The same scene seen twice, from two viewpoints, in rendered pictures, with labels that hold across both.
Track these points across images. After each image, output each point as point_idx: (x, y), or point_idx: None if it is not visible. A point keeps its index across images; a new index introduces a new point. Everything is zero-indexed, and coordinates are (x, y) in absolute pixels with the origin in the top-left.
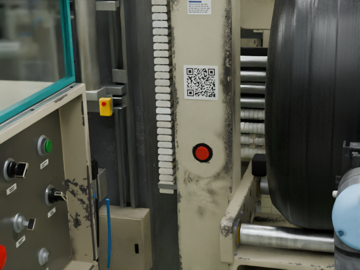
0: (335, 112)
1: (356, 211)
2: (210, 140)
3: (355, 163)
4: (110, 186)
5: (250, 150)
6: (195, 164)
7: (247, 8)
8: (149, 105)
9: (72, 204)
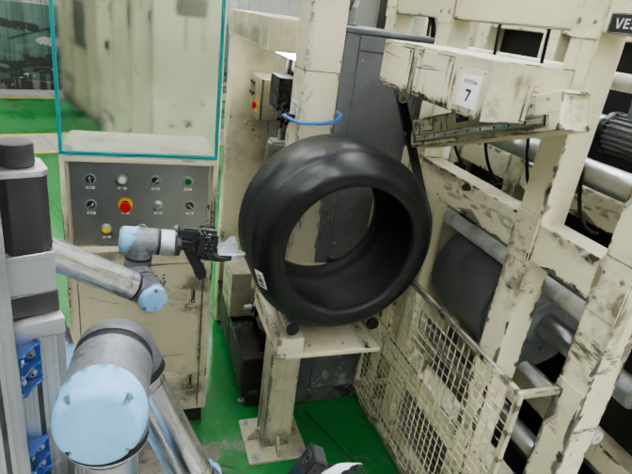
0: (243, 217)
1: (119, 231)
2: None
3: (178, 229)
4: None
5: None
6: None
7: (426, 172)
8: (336, 205)
9: (209, 217)
